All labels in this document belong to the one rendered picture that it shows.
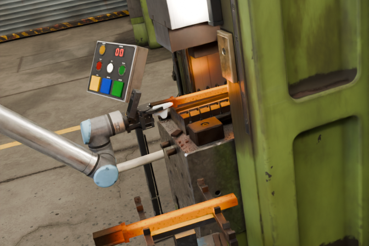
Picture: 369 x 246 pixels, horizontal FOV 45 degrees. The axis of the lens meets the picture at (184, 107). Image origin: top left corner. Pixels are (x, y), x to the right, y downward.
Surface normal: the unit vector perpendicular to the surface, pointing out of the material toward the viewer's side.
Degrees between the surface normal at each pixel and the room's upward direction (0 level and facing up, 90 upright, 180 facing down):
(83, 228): 0
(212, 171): 90
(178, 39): 90
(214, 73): 90
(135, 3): 90
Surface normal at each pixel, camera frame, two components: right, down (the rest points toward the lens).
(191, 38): 0.34, 0.32
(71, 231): -0.16, -0.91
